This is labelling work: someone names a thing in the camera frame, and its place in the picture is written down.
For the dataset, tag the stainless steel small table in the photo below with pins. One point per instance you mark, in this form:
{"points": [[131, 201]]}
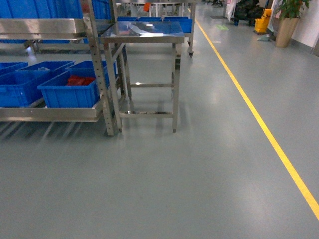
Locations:
{"points": [[115, 40]]}

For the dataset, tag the blue bin with red parts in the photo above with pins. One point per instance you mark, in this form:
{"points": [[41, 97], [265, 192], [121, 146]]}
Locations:
{"points": [[70, 90]]}

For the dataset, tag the yellow mop bucket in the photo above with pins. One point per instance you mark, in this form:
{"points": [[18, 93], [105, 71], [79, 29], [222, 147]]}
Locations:
{"points": [[261, 23]]}

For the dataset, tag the tan planter with plant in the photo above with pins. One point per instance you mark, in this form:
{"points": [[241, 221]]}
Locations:
{"points": [[290, 13]]}

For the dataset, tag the stainless steel shelf rack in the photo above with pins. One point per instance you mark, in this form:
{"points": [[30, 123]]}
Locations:
{"points": [[81, 23]]}

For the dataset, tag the blue bin lower middle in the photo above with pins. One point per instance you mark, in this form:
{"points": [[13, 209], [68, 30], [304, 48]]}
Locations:
{"points": [[18, 89]]}

